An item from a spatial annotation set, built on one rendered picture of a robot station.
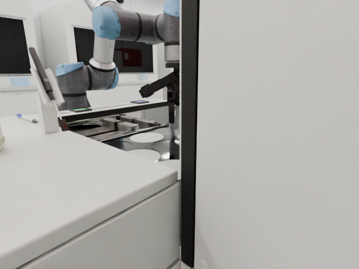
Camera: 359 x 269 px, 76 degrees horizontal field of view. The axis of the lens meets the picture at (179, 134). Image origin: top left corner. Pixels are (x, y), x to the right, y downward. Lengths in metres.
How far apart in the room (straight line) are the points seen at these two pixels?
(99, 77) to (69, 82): 0.13
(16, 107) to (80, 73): 2.38
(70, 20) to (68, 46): 0.36
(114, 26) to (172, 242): 0.51
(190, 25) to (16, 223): 0.25
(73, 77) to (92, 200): 0.89
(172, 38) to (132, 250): 0.50
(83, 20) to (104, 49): 2.99
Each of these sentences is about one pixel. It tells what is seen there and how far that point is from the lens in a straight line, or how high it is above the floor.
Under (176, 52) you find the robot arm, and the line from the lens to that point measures 0.63.
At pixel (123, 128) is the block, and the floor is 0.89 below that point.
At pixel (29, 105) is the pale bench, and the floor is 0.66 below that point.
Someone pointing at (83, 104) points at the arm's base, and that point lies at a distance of 1.12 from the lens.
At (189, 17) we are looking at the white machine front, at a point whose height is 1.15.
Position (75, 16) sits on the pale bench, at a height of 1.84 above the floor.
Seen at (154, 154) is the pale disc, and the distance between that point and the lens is 0.55.
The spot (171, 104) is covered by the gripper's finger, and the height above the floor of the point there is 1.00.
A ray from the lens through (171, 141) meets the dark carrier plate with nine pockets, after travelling 0.65.
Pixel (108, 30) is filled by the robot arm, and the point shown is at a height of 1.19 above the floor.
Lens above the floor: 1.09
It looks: 16 degrees down
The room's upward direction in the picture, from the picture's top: straight up
